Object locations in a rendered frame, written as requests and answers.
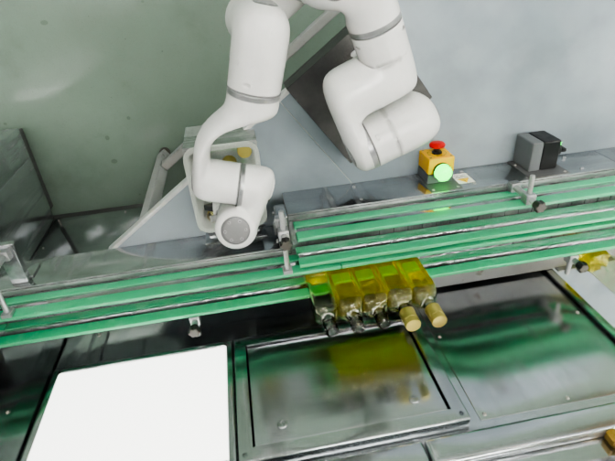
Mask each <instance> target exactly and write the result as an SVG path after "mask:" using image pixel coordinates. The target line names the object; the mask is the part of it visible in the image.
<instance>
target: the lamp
mask: <svg viewBox="0 0 615 461"><path fill-rule="evenodd" d="M433 175H434V177H435V178H436V179H438V180H439V181H447V180H449V179H450V178H451V176H452V169H451V167H450V166H449V165H448V164H447V163H439V164H437V165H436V166H435V167H434V170H433Z"/></svg>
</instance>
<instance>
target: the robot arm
mask: <svg viewBox="0 0 615 461"><path fill-rule="evenodd" d="M305 4H307V5H309V6H311V7H313V8H316V9H318V10H329V11H339V12H341V13H342V14H343V15H345V20H346V27H347V29H348V31H349V34H350V37H351V41H352V44H353V46H354V48H355V50H353V51H352V53H351V56H352V57H353V58H352V59H350V60H348V61H346V62H344V63H342V64H340V65H339V66H337V67H336V68H334V69H332V70H331V71H329V72H328V74H327V75H326V76H325V78H324V80H323V92H324V96H325V100H326V102H327V105H328V107H329V111H330V113H331V116H332V118H333V120H334V123H335V124H336V126H337V129H338V131H339V133H340V137H341V139H342V142H343V144H344V146H345V148H346V150H347V152H348V155H349V157H350V159H351V161H352V163H353V164H354V165H355V166H356V167H358V168H359V169H360V170H362V171H369V170H372V169H375V168H376V167H379V166H382V165H384V164H386V163H388V162H390V161H392V160H394V159H396V158H397V157H399V156H402V155H405V154H407V153H409V152H411V151H413V150H415V149H417V148H418V147H420V146H422V145H424V144H426V143H428V142H429V141H430V140H432V139H433V138H434V137H435V136H436V135H437V132H438V130H439V128H440V114H439V113H438V110H437V107H436V105H435V104H434V103H432V101H431V100H430V99H428V98H427V97H426V96H425V95H423V94H421V93H419V92H416V91H412V89H413V88H414V87H415V86H416V82H417V74H416V68H415V61H414V57H413V53H412V49H411V46H410V43H409V40H408V36H407V34H406V30H405V24H404V20H403V18H402V12H401V9H400V6H399V2H398V0H231V1H230V3H229V4H228V6H227V8H226V13H225V23H226V27H227V29H228V31H229V33H230V35H231V36H232V38H231V47H230V61H229V70H228V80H227V91H226V99H225V103H224V104H223V106H222V107H221V108H219V109H218V110H217V111H216V112H215V113H213V114H212V115H211V116H210V117H209V118H208V119H207V121H206V122H205V123H204V124H203V125H202V126H201V128H200V131H199V133H198V135H197V138H196V141H195V144H194V150H193V162H192V170H191V189H192V191H193V193H194V195H195V196H196V197H197V198H199V199H201V200H204V201H209V202H211V203H209V204H206V205H204V209H205V210H207V211H212V212H213V215H212V216H210V222H214V221H215V233H216V236H217V238H218V240H219V241H220V242H221V243H222V244H223V245H224V246H226V247H228V248H231V249H241V248H244V247H246V246H248V245H249V244H251V243H252V241H253V240H254V238H255V236H256V234H257V229H258V226H259V223H260V220H261V218H262V216H263V213H264V209H265V206H266V204H267V201H270V198H271V197H272V194H273V191H274V188H275V175H274V172H273V170H272V169H270V168H269V167H267V166H258V165H250V164H244V163H237V162H231V161H224V160H218V159H211V158H210V148H211V145H212V144H213V142H214V141H215V140H216V139H217V138H218V137H219V136H221V135H222V134H225V133H228V132H230V131H231V130H234V129H237V128H241V127H244V126H247V125H251V124H255V123H261V122H264V121H267V120H270V119H271V118H273V117H274V116H275V115H276V114H277V112H278V107H279V101H280V95H281V88H282V82H283V77H284V71H285V66H286V56H287V51H288V44H289V37H290V26H289V22H288V19H289V18H290V17H291V16H292V15H293V14H294V13H296V12H297V11H298V10H299V9H300V8H301V7H302V6H303V5H305Z"/></svg>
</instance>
